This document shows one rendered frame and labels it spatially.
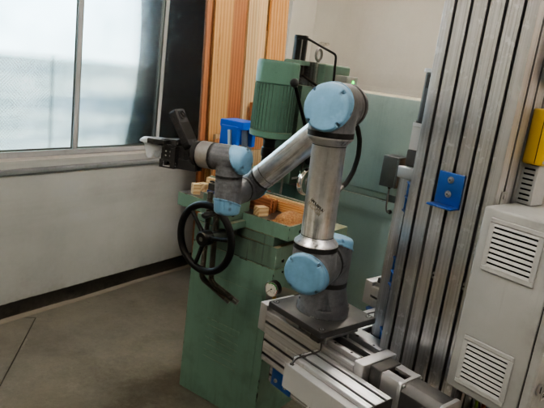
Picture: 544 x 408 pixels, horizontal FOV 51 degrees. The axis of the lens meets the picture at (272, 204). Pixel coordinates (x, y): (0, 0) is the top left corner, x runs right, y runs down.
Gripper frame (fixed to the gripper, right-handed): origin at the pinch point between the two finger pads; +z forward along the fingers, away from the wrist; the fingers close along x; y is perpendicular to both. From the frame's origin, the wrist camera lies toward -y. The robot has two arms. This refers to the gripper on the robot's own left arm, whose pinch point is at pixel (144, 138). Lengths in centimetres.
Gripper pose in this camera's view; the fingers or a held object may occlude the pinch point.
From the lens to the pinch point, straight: 172.1
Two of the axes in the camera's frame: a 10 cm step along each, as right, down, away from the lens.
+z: -8.9, -1.7, 4.3
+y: -1.0, 9.8, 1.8
